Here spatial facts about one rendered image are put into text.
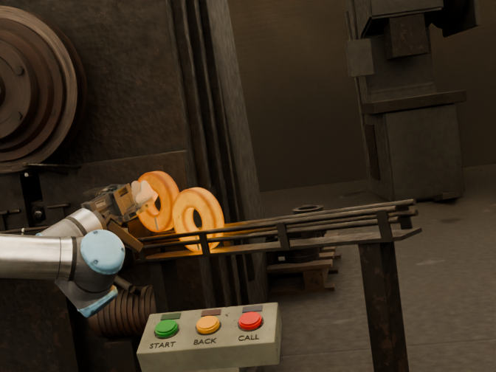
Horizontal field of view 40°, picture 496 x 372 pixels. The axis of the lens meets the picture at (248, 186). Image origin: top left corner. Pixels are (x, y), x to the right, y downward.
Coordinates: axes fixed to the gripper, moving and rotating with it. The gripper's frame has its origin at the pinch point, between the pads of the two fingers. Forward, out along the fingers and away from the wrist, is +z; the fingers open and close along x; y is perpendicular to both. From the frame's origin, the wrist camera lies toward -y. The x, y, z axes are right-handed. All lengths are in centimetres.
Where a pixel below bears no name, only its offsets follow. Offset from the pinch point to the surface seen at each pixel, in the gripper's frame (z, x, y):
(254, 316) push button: -30, -56, -9
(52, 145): -1.2, 36.2, 16.4
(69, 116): 4.5, 31.0, 22.6
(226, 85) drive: 92, 57, 4
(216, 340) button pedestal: -37, -53, -10
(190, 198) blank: -2.1, -15.0, -0.4
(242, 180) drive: 87, 61, -36
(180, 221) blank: -3.6, -10.3, -5.6
